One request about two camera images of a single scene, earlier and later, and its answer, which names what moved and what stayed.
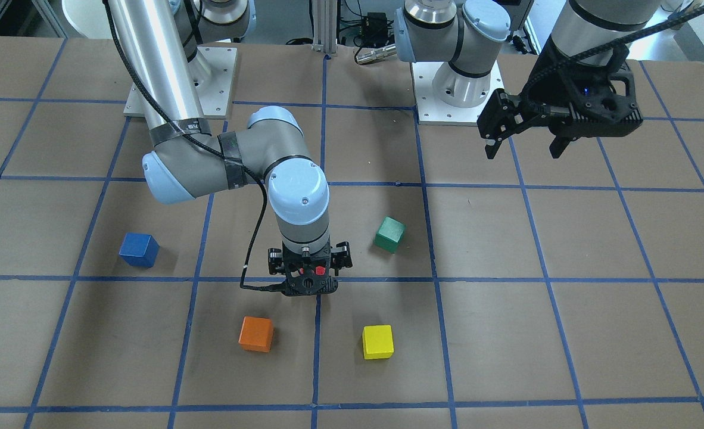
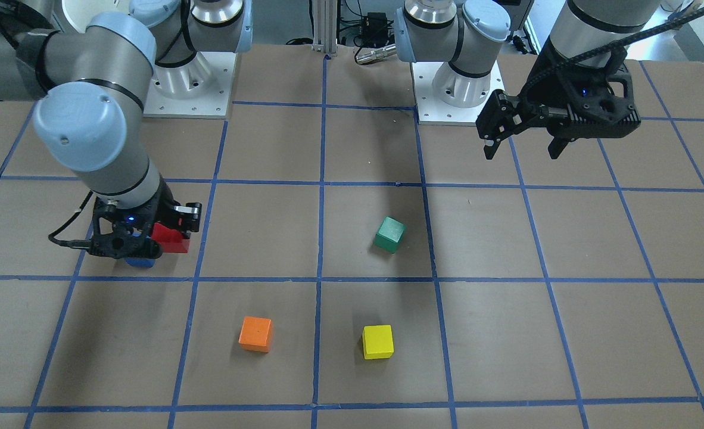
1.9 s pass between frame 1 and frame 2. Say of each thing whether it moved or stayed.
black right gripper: moved
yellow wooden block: stayed
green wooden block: stayed
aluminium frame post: stayed
